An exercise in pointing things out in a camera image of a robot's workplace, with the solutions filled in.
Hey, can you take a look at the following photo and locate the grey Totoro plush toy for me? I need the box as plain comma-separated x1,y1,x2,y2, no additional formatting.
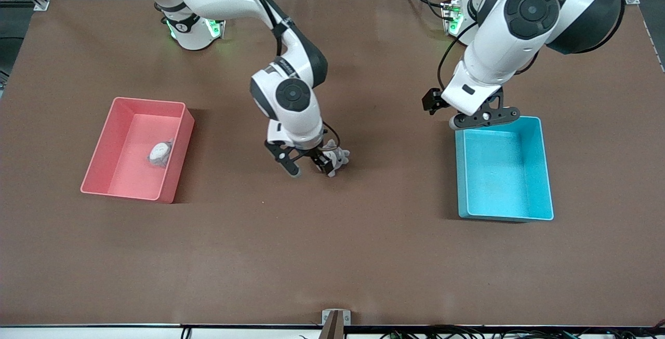
322,142,350,177
147,138,175,168

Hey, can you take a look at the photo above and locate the blue plastic box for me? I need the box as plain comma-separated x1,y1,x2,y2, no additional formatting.
455,116,554,222

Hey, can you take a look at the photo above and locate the pink plastic box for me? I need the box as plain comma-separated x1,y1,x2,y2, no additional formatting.
81,97,195,204

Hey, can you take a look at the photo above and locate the brown table mat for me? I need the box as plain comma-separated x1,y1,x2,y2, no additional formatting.
0,0,665,327

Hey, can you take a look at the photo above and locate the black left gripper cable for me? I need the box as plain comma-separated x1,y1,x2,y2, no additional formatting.
436,20,480,93

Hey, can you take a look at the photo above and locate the metal table edge bracket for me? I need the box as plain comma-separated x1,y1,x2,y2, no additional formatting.
322,309,352,339

